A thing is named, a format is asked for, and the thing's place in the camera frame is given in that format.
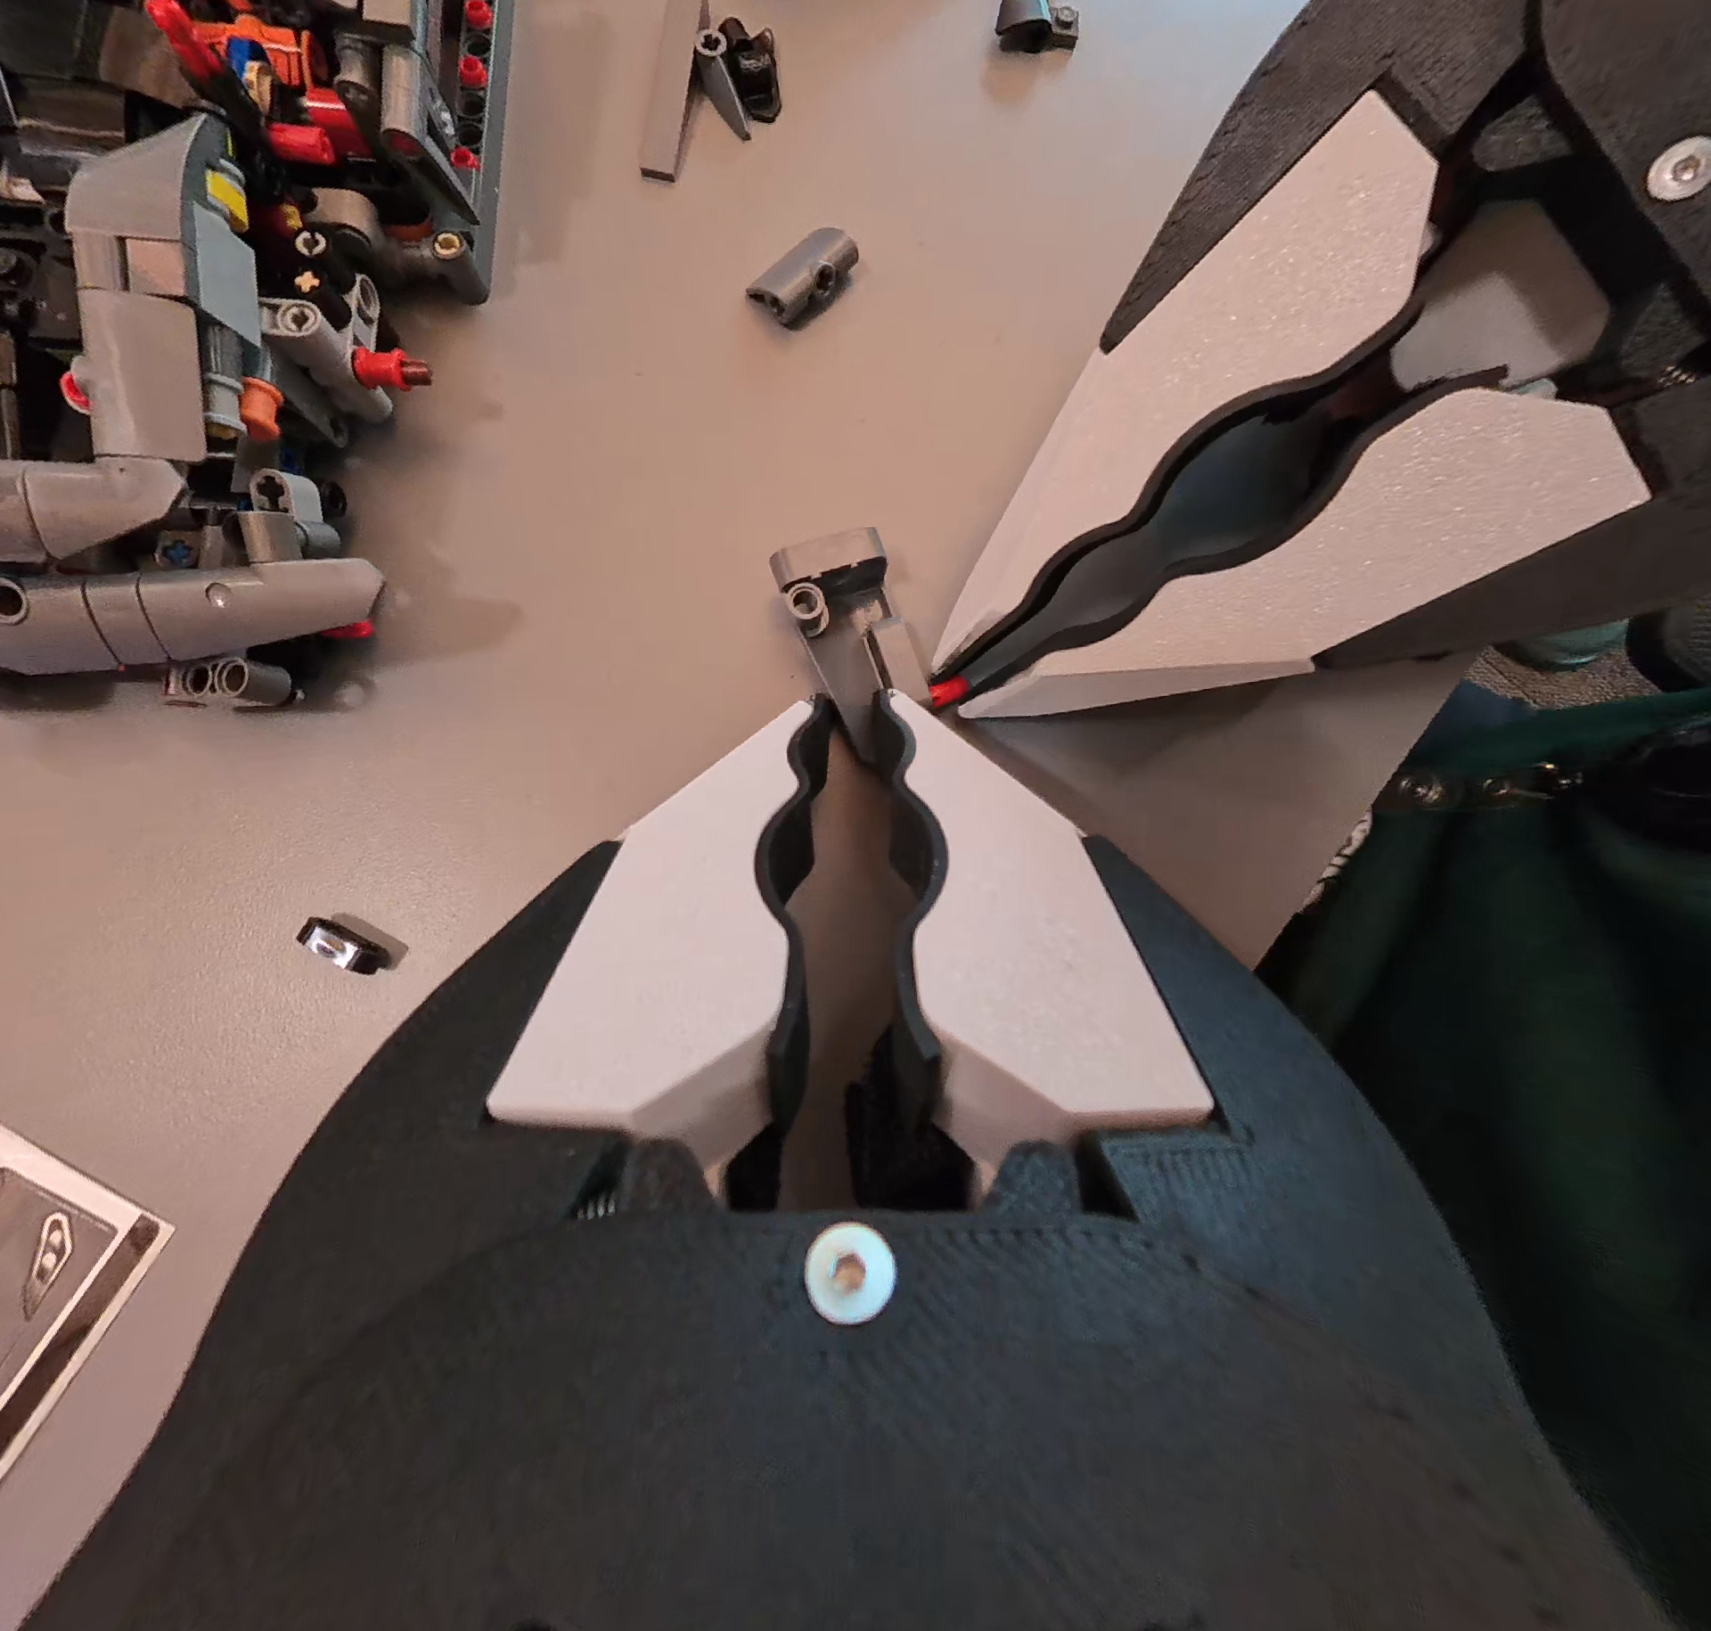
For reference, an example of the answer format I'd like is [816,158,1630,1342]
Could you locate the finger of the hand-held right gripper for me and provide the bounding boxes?
[931,90,1615,673]
[953,377,1655,724]

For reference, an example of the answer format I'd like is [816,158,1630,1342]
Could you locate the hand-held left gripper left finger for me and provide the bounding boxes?
[486,702,832,1190]

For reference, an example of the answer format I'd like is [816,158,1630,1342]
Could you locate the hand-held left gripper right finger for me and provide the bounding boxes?
[869,691,1218,1193]

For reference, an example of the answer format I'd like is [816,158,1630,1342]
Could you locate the dark grey lego liftarm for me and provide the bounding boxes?
[770,525,933,766]

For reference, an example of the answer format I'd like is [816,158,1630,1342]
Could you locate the grey black lego car model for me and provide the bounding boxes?
[0,0,524,713]

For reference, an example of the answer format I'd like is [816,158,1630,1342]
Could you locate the black two-hole lego piece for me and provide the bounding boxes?
[294,914,409,978]

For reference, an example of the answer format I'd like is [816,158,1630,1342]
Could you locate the light grey lego tube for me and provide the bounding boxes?
[744,225,861,329]

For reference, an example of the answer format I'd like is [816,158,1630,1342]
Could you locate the black angled lego piece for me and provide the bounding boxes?
[693,16,786,143]

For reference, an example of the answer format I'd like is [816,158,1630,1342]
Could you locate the grey flat lego tile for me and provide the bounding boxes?
[637,0,711,184]

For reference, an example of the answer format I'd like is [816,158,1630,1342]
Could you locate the lego sticker sheet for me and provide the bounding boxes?
[0,1122,178,1481]

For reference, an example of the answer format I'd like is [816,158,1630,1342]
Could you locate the person's green shirt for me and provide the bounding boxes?
[1256,688,1711,1631]

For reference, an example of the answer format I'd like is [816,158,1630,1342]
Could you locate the black lanyard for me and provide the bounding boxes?
[1377,719,1711,847]

